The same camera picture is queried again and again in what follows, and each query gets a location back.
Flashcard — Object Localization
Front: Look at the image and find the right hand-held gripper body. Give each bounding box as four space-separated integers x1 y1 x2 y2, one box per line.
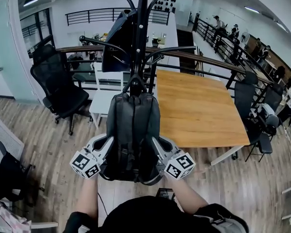
157 151 196 181

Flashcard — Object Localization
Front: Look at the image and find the row of black helmets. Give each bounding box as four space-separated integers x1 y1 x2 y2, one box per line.
153 0 177 12

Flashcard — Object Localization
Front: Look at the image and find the black high-back office chair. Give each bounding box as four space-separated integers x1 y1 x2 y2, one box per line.
233 70 274 163

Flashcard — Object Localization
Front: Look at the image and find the pink patterned cloth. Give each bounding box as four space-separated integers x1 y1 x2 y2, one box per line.
0 201 32 233

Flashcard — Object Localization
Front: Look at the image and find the black balcony railing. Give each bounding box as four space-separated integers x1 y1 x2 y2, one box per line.
65 7 171 27

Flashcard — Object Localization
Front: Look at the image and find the white standing fan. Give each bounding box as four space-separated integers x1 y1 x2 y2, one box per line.
240 31 251 44

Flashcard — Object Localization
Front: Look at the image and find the person's right forearm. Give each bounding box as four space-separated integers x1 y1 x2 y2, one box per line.
163 174 209 215

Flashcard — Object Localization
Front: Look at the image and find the black folding chair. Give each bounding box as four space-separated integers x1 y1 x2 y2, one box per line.
0 141 36 205

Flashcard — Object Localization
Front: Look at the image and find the wood-topped black railing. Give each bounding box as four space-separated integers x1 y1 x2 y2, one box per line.
55 44 277 106

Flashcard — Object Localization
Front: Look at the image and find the wooden table with white legs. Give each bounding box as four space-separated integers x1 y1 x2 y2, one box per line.
156 69 251 166

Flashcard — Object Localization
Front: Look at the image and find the person's left forearm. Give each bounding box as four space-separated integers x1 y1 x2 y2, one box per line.
75 175 99 219

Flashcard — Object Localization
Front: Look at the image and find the frosted glass door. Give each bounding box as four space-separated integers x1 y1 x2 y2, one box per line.
0 0 41 104

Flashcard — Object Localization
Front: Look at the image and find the person's black shirt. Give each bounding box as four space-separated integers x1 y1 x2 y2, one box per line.
63 195 249 233

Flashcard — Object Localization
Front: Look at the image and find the black walkway railing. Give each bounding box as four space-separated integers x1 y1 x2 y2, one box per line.
194 17 275 82

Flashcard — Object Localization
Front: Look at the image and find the black backpack bag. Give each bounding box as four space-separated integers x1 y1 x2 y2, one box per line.
98 92 164 186

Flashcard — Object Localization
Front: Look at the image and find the black mesh office chair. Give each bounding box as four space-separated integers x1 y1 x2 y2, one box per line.
30 44 93 136

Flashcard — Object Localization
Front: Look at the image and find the white slatted panel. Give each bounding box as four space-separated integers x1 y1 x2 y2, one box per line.
0 107 25 177

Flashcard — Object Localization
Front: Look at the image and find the small black device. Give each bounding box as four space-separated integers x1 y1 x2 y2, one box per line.
156 187 176 200

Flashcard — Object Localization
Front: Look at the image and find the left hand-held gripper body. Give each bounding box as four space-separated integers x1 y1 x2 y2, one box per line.
69 147 106 179

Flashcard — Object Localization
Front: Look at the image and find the thin black cable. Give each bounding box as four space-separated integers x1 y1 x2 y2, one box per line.
97 190 110 215

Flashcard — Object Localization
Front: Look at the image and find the white wooden chair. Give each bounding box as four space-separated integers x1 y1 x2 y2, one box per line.
88 62 127 131

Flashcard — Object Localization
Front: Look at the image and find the office chair with draped clothes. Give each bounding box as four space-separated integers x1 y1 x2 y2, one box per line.
253 102 285 140

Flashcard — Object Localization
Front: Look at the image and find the long ceiling light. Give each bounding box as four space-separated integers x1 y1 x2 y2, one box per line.
275 20 290 33
243 5 261 15

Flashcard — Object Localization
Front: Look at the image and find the black metal coat rack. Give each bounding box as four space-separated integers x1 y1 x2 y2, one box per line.
79 0 197 99

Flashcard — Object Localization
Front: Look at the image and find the dark blue tote bag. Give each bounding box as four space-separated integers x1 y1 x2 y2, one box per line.
101 8 138 73

